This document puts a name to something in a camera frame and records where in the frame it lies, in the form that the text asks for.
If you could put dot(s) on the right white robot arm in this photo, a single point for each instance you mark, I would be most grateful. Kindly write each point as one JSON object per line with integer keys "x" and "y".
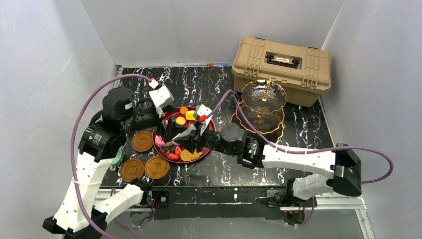
{"x": 336, "y": 170}

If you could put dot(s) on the wooden coaster lower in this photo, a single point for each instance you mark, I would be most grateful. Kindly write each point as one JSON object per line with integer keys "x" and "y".
{"x": 132, "y": 169}

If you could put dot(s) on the wooden coaster upper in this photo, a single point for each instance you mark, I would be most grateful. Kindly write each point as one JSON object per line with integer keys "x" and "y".
{"x": 142, "y": 141}

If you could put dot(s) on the pink frosted donut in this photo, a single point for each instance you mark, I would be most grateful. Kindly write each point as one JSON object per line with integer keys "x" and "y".
{"x": 158, "y": 140}

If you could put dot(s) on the red sprinkled donut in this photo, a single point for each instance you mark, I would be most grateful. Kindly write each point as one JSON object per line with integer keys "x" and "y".
{"x": 175, "y": 154}

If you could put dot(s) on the round yellow biscuit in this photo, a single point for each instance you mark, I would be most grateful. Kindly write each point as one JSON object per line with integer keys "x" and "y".
{"x": 180, "y": 121}

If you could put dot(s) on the three-tier glass cake stand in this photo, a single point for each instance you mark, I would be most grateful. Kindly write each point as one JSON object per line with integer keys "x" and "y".
{"x": 262, "y": 102}

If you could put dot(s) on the mint green cup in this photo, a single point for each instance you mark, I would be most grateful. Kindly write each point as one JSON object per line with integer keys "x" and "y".
{"x": 117, "y": 159}

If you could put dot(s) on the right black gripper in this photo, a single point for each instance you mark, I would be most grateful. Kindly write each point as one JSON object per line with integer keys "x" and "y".
{"x": 198, "y": 139}

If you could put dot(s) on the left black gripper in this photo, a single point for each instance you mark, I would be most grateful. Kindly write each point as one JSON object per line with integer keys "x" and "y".
{"x": 167, "y": 126}

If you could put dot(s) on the yellow cake slice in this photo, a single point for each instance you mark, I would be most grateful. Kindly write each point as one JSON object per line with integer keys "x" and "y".
{"x": 189, "y": 115}

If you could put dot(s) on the tan plastic toolbox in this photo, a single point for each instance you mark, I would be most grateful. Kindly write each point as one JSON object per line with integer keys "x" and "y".
{"x": 303, "y": 72}

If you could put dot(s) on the large flat brown cookie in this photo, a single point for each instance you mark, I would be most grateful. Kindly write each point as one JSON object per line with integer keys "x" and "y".
{"x": 187, "y": 156}

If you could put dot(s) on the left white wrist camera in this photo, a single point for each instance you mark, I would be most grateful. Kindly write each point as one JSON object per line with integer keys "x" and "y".
{"x": 162, "y": 97}

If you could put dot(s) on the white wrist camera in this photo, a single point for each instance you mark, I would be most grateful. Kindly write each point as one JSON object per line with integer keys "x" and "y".
{"x": 162, "y": 97}
{"x": 201, "y": 113}

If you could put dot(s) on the wooden coaster middle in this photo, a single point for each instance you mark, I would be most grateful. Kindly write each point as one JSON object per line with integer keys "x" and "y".
{"x": 156, "y": 167}

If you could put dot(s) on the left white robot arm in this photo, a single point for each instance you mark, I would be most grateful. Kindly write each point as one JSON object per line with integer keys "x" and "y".
{"x": 79, "y": 216}

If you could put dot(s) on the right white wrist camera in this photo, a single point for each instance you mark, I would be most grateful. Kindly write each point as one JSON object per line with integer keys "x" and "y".
{"x": 201, "y": 113}

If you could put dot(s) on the wooden coaster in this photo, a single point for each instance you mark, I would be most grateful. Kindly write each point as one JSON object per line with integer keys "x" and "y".
{"x": 132, "y": 169}
{"x": 156, "y": 167}
{"x": 142, "y": 141}

